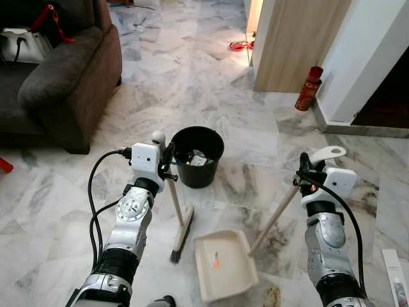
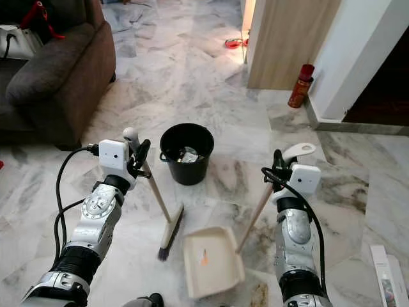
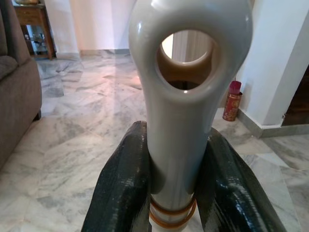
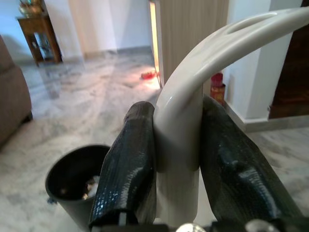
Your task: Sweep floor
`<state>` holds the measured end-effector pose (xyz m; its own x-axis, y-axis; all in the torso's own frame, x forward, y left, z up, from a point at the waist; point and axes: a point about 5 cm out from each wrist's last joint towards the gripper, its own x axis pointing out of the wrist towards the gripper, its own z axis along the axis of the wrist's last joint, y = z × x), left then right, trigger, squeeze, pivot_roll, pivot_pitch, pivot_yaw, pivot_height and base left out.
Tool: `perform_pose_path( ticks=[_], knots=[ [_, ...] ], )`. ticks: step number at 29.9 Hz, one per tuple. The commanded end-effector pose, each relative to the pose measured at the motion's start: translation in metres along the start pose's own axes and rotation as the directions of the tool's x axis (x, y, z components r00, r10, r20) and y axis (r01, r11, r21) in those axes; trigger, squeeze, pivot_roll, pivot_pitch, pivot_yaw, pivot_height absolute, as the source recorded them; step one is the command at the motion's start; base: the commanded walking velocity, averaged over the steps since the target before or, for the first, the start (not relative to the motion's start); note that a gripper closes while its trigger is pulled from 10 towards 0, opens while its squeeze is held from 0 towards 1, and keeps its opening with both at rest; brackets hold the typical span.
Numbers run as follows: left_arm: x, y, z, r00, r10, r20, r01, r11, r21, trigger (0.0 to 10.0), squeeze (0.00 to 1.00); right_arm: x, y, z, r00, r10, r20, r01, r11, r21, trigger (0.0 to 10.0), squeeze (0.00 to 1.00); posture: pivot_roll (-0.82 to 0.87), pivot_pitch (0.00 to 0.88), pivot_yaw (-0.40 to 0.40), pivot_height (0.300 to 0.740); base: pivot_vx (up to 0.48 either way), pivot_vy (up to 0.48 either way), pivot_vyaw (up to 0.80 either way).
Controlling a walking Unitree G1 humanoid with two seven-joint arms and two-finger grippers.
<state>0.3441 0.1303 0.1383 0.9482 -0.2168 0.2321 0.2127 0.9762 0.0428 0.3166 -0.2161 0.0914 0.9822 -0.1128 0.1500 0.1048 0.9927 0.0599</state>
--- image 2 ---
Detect wooden handled broom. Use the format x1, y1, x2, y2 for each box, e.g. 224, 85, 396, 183
123, 127, 185, 262

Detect cream dustpan with wooden handle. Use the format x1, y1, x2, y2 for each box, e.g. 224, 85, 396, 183
182, 143, 318, 300

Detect black plastic bucket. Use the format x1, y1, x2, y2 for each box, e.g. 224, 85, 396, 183
159, 122, 215, 187

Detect crumpled white paper scrap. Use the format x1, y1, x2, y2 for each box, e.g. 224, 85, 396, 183
178, 147, 203, 164

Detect red spray can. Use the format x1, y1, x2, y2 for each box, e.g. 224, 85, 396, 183
287, 63, 316, 109

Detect brown fabric sofa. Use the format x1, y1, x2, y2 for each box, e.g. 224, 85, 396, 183
0, 0, 118, 152

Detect light wooden door panel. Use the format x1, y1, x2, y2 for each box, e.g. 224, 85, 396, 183
247, 0, 343, 91

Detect dark wooden staircase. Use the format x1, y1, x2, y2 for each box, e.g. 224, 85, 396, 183
343, 43, 409, 126

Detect red slippers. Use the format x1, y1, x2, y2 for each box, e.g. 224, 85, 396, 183
224, 37, 249, 51

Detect black robot foot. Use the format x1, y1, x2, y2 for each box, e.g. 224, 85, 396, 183
124, 292, 166, 307

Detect long white cardboard box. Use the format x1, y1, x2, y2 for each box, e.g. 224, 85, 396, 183
369, 244, 409, 307

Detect white bag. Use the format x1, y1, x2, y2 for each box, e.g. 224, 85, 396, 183
0, 24, 40, 60

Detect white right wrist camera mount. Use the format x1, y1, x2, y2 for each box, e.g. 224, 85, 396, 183
272, 163, 322, 203

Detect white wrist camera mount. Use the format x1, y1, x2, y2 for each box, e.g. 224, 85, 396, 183
272, 163, 322, 203
99, 138, 135, 175

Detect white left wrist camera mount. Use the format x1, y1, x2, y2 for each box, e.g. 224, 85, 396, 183
99, 138, 135, 175

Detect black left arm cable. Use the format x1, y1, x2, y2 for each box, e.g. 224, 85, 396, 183
54, 145, 100, 266

